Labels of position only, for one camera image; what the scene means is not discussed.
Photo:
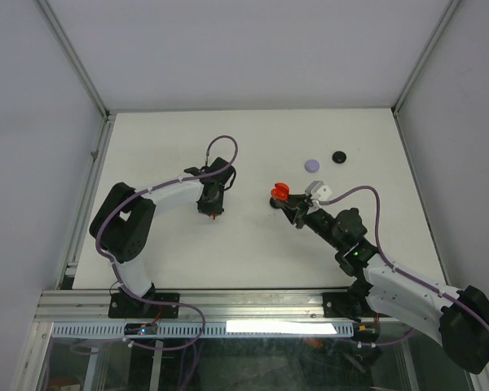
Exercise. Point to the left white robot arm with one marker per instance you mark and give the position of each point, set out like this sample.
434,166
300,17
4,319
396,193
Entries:
122,225

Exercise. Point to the white slotted cable duct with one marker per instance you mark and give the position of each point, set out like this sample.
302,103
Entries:
230,328

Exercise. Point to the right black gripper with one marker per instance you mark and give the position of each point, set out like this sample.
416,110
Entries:
298,215

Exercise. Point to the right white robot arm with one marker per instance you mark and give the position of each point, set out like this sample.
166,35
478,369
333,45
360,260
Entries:
457,319

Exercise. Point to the orange charging case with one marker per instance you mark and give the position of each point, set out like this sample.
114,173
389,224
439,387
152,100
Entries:
280,192

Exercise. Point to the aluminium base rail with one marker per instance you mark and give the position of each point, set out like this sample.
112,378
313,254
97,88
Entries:
216,305

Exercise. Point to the left metal frame post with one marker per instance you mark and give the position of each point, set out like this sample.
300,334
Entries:
57,29

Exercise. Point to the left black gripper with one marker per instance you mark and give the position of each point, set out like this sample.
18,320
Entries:
215,209

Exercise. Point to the metal corner frame post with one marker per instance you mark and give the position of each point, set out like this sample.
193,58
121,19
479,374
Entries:
441,26

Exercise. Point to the lilac charging case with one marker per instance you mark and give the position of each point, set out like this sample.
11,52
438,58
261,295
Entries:
312,166

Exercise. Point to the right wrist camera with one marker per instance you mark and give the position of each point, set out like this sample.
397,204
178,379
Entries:
318,191

